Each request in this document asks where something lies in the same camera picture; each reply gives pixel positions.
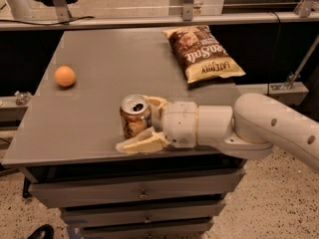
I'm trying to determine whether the black cable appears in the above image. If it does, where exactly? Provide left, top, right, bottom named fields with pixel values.
left=0, top=15, right=96, bottom=27

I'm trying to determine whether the top grey drawer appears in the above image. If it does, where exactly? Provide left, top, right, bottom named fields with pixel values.
left=29, top=168, right=245, bottom=208

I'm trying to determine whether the grey drawer cabinet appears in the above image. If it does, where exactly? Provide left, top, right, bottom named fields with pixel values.
left=1, top=27, right=266, bottom=239

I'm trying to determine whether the grey metal rail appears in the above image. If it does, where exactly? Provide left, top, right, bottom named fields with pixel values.
left=0, top=11, right=319, bottom=31

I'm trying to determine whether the orange ball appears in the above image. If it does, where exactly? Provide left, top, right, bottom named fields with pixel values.
left=54, top=66, right=76, bottom=87

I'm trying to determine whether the brown yellow chip bag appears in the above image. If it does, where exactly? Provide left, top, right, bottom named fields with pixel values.
left=162, top=25, right=245, bottom=84

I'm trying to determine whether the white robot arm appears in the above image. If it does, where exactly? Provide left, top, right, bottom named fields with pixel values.
left=117, top=93, right=319, bottom=172

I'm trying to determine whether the small crumpled foil object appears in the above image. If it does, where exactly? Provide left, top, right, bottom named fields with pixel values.
left=14, top=91, right=32, bottom=106

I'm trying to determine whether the orange soda can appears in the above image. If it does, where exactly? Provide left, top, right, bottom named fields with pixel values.
left=120, top=95, right=152, bottom=138

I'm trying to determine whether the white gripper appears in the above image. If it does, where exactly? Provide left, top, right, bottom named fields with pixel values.
left=116, top=96, right=197, bottom=154

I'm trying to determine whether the bottom grey drawer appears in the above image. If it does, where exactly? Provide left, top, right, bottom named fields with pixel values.
left=81, top=218, right=212, bottom=239

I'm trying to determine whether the grey drawer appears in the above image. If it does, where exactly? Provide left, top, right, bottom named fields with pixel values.
left=81, top=218, right=212, bottom=239
left=62, top=197, right=225, bottom=227
left=29, top=168, right=245, bottom=208

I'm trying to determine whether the middle grey drawer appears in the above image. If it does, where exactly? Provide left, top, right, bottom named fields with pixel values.
left=62, top=197, right=225, bottom=227

